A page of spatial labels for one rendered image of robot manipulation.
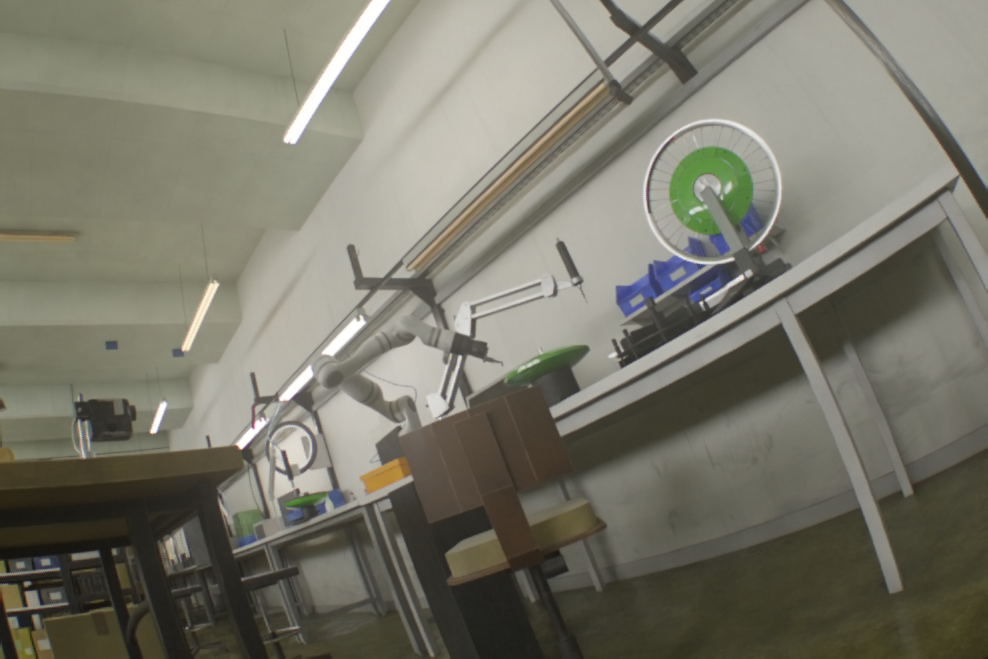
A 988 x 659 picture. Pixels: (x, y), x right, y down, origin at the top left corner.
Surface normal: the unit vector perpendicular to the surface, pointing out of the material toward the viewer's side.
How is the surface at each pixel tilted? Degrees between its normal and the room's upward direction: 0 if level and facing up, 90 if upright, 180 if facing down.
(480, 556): 90
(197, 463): 90
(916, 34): 90
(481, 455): 93
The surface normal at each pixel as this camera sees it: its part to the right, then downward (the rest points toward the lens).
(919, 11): -0.70, 0.00
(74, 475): 0.69, -0.49
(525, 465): 0.01, -0.38
